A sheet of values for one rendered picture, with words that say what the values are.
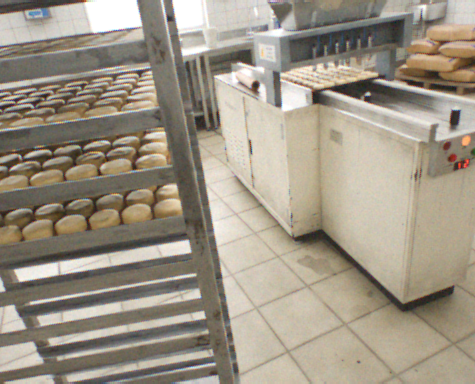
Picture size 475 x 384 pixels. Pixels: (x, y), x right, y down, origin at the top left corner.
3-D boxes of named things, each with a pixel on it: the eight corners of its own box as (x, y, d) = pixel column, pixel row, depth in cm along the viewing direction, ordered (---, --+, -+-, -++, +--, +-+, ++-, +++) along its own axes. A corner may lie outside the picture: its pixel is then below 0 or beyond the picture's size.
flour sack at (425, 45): (428, 56, 480) (430, 42, 472) (402, 54, 515) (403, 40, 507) (470, 46, 502) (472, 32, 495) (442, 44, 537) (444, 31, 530)
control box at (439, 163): (426, 174, 143) (430, 138, 136) (479, 159, 148) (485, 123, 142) (433, 177, 140) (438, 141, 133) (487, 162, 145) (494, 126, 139)
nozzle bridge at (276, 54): (258, 98, 218) (252, 33, 202) (369, 74, 234) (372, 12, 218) (283, 111, 190) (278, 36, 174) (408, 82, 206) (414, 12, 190)
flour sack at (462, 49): (470, 60, 432) (473, 44, 425) (436, 58, 466) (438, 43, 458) (509, 49, 460) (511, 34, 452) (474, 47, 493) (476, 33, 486)
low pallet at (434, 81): (388, 84, 540) (389, 75, 534) (430, 72, 567) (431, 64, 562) (471, 97, 441) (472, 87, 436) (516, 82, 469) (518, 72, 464)
